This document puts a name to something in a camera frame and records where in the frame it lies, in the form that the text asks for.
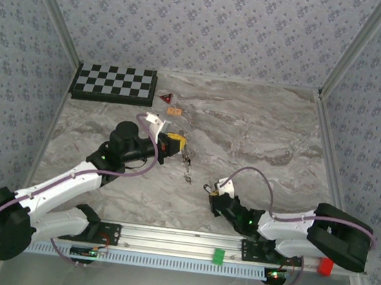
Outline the red triangular tag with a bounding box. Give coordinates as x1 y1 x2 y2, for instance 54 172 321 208
157 91 173 106

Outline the small green block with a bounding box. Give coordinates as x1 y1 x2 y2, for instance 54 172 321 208
212 247 227 266

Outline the black and grey chessboard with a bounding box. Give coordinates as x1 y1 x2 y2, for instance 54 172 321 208
67 60 159 110

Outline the small circuit board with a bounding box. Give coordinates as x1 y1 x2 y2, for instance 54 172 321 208
68 244 100 266
263 266 289 285

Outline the small red block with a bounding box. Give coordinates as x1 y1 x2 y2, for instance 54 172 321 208
316 256 336 278

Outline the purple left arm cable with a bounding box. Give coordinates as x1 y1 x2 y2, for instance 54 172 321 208
0 95 164 277

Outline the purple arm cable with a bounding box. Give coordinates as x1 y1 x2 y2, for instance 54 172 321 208
0 95 164 277
221 164 381 251

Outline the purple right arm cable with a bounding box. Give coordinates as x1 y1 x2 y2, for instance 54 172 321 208
221 164 381 251

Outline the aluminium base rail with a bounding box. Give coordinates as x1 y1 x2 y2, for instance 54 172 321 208
96 219 371 279

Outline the aluminium side rail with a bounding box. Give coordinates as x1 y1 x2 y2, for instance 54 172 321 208
293 91 381 285
0 55 82 285

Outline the blue slotted cable duct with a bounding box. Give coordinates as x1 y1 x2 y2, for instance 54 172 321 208
23 237 272 284

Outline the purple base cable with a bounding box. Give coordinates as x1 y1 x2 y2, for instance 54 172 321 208
267 253 306 285
46 235 92 268

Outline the aluminium frame post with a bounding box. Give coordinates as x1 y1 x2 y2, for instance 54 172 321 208
317 0 381 106
11 0 92 70

